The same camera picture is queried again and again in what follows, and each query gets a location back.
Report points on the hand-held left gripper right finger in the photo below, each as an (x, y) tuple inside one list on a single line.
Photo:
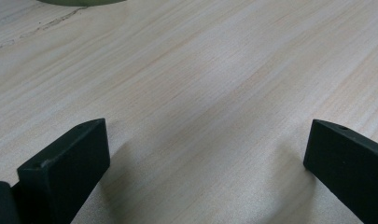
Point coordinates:
[(348, 168)]

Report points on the green ribbed trash bin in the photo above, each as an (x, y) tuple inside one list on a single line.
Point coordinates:
[(81, 2)]

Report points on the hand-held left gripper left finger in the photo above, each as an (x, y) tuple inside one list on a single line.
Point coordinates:
[(68, 161)]

